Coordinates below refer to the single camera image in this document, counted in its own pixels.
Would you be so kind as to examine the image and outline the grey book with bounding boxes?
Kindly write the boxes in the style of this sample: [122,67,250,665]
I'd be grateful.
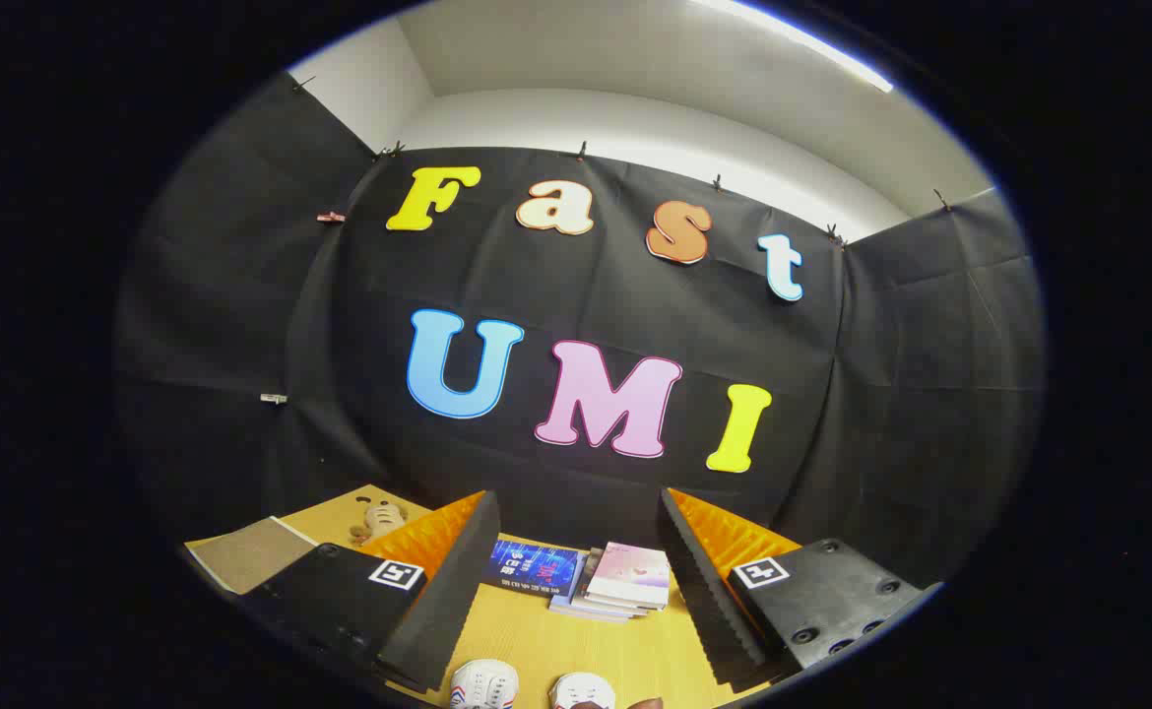
[568,548,656,616]

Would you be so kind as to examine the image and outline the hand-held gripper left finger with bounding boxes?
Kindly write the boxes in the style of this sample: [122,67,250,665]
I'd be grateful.
[241,489,501,694]

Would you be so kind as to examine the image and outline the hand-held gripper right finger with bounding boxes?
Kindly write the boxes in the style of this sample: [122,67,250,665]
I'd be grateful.
[659,486,942,691]

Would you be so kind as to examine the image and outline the brown plush toy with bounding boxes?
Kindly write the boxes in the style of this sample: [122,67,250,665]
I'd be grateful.
[348,502,412,548]

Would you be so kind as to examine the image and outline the white canvas shoe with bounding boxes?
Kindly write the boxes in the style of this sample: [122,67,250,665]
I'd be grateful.
[450,658,520,709]
[548,672,616,709]

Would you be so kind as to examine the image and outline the blue cover book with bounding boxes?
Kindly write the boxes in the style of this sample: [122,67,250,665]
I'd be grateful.
[480,539,589,599]

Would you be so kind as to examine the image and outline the beige fabric storage box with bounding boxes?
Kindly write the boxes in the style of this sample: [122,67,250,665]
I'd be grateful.
[185,515,319,599]

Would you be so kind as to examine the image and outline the light blue book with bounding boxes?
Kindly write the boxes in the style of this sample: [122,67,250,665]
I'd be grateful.
[548,591,641,623]

